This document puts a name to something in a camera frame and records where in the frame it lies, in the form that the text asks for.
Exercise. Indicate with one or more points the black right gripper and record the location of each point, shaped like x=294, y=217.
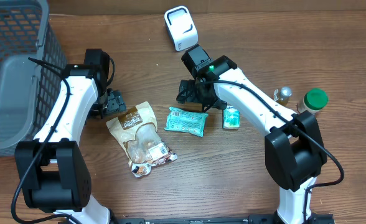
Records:
x=190, y=94

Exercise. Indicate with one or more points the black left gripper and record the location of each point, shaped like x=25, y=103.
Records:
x=117, y=103

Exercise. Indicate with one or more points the brown snack packet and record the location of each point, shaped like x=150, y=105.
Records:
x=136, y=133

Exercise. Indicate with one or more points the teal Kleenex tissue pack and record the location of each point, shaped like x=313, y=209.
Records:
x=231, y=118

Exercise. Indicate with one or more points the clear yellow liquid bottle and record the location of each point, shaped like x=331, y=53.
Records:
x=282, y=95

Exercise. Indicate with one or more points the green lid white jar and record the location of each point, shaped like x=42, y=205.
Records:
x=313, y=101

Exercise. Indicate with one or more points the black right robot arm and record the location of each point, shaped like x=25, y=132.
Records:
x=293, y=142

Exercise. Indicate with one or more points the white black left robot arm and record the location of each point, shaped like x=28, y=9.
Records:
x=53, y=175

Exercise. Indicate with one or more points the white barcode scanner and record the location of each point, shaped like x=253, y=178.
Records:
x=181, y=28

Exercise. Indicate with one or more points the grey plastic mesh basket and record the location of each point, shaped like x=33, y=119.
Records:
x=27, y=91

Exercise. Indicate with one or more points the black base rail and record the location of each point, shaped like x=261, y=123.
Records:
x=195, y=220

